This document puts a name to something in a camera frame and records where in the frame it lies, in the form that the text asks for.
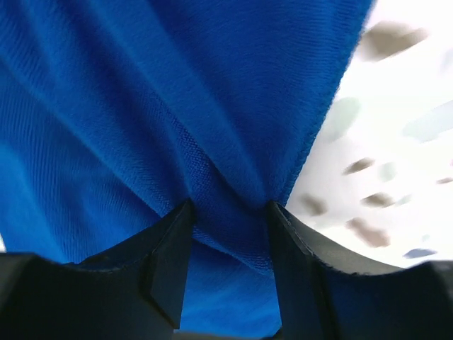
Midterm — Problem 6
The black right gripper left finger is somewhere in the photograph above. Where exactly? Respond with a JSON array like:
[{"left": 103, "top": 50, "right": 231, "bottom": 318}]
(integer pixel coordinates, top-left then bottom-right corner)
[{"left": 1, "top": 201, "right": 194, "bottom": 340}]

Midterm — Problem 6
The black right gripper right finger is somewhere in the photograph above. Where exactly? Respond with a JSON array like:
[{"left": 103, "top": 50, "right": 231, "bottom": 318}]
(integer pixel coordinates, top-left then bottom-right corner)
[{"left": 266, "top": 202, "right": 452, "bottom": 340}]

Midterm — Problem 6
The blue towel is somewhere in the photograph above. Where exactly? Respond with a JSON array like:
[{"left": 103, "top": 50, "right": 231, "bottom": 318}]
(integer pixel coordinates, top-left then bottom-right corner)
[{"left": 1, "top": 0, "right": 372, "bottom": 338}]

